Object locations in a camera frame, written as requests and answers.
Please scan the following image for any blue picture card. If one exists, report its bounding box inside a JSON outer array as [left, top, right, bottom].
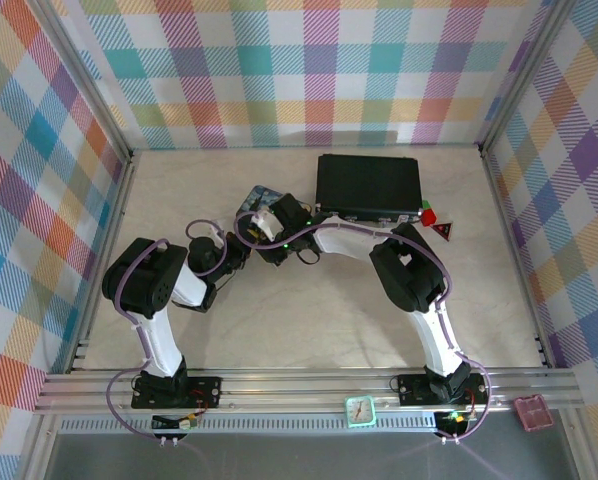
[[238, 184, 286, 216]]

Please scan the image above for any black hard case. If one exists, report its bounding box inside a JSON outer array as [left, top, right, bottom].
[[314, 153, 424, 222]]

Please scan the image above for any small green square clock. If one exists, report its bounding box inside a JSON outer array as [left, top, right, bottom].
[[344, 394, 377, 429]]

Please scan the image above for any grey metal panel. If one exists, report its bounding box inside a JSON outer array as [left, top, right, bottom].
[[43, 433, 580, 480]]

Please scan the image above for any small pink plastic box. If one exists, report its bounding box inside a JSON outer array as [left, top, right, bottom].
[[513, 394, 553, 432]]

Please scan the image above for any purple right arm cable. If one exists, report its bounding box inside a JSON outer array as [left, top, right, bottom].
[[233, 210, 493, 444]]

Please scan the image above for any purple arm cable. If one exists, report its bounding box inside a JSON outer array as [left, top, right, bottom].
[[106, 219, 230, 444], [233, 210, 493, 444]]

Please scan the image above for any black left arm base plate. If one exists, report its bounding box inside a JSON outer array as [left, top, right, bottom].
[[131, 374, 224, 409]]

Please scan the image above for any aluminium mounting rail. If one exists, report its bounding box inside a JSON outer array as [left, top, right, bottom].
[[33, 368, 580, 415]]

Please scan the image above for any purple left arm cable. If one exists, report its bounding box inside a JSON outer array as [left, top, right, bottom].
[[106, 219, 230, 444]]

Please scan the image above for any slotted grey cable duct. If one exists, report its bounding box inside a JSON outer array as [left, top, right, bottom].
[[58, 417, 480, 437]]

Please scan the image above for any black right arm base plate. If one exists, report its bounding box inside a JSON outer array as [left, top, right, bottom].
[[397, 372, 490, 407]]

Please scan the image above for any aluminium frame post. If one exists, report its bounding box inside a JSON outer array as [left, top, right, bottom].
[[478, 0, 580, 157], [28, 0, 138, 162]]

